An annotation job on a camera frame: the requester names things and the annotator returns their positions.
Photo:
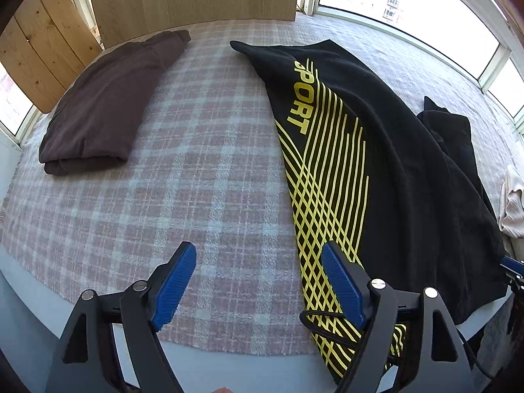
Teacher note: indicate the slatted pine wooden board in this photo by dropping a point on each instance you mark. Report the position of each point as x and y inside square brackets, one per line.
[45, 49]

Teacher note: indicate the pink plaid blanket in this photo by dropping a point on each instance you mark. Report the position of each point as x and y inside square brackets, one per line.
[204, 172]

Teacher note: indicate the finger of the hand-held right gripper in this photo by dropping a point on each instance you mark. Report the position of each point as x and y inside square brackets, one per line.
[513, 264]

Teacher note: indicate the cream knitted cloth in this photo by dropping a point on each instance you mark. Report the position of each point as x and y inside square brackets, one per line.
[513, 204]

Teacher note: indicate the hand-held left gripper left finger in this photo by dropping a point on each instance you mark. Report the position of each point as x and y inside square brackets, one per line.
[174, 290]

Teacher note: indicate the folded brown garment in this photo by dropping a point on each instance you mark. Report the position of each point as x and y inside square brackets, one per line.
[106, 102]

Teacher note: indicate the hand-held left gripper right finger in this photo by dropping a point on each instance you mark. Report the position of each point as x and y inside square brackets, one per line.
[344, 290]

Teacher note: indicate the black pants with yellow stripes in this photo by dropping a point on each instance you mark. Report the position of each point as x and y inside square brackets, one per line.
[389, 151]

